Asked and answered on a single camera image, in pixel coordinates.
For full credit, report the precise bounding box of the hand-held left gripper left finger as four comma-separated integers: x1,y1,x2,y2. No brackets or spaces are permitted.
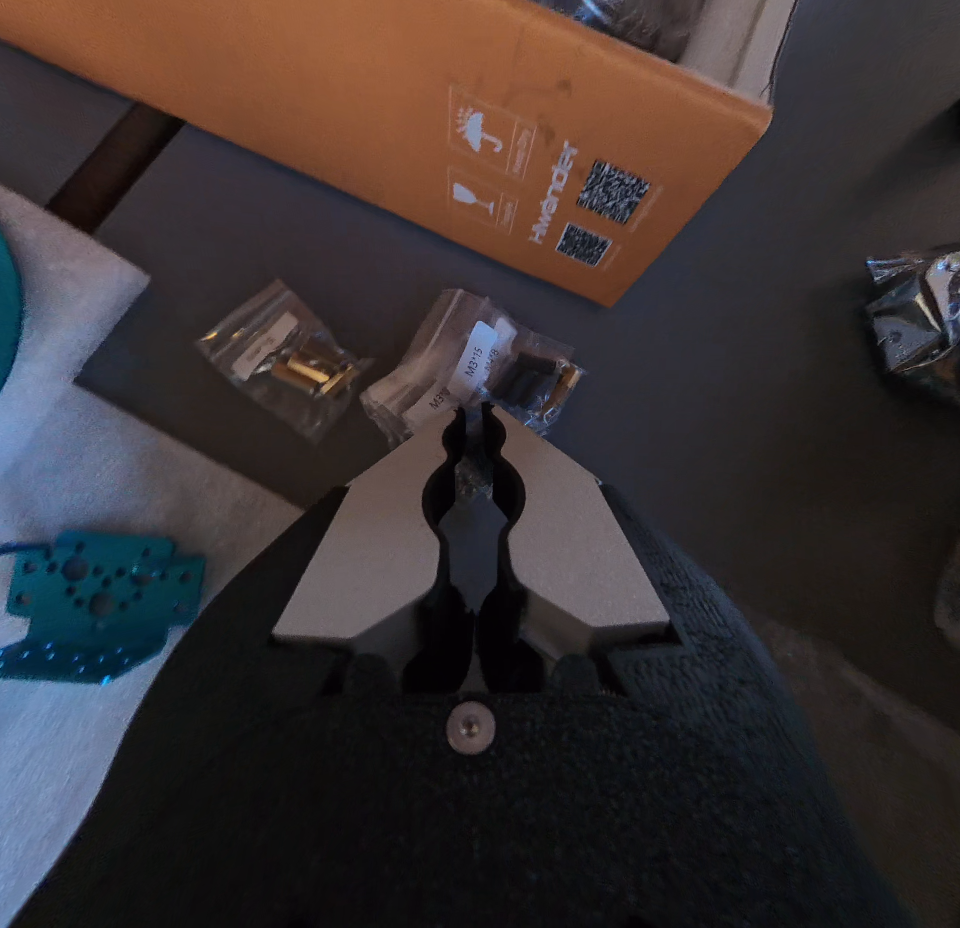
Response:
271,406,481,693

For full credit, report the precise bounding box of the small white foam pad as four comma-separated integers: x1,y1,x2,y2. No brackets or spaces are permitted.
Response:
0,185,151,419

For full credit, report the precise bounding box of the zip bag of assorted screws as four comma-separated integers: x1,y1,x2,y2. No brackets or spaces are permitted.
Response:
360,289,588,505

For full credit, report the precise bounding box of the white foam sheet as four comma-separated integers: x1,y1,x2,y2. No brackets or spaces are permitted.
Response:
0,376,305,907

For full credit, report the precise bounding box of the orange and white box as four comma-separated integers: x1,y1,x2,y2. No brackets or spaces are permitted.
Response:
0,0,807,308

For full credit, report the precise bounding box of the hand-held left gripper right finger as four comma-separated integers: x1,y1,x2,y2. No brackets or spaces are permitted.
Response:
476,403,671,693

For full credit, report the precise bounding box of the zip bag of brass standoffs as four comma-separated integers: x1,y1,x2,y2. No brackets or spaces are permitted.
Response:
196,279,375,445

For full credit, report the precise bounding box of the grey desk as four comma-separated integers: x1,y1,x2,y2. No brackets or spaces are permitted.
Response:
0,39,960,719

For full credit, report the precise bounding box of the small dark blue bracket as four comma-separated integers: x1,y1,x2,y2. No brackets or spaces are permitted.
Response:
0,530,207,683

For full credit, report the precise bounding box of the silver foil bag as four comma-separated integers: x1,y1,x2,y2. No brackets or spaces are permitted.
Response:
862,249,960,404

